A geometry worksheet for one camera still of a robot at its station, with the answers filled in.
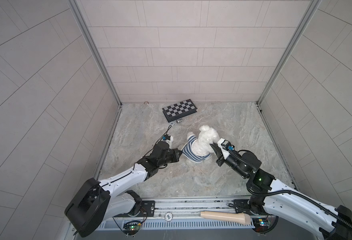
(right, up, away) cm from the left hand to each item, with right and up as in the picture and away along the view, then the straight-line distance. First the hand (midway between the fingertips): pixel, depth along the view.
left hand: (185, 151), depth 81 cm
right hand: (+11, +6, -12) cm, 17 cm away
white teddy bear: (+10, +10, -12) cm, 18 cm away
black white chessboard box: (-4, +24, +28) cm, 37 cm away
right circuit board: (+34, -31, -13) cm, 48 cm away
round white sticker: (-8, -28, -12) cm, 31 cm away
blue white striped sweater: (+1, +1, -4) cm, 4 cm away
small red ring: (-32, +30, +39) cm, 59 cm away
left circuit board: (-24, -29, -16) cm, 41 cm away
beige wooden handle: (+22, -26, -14) cm, 37 cm away
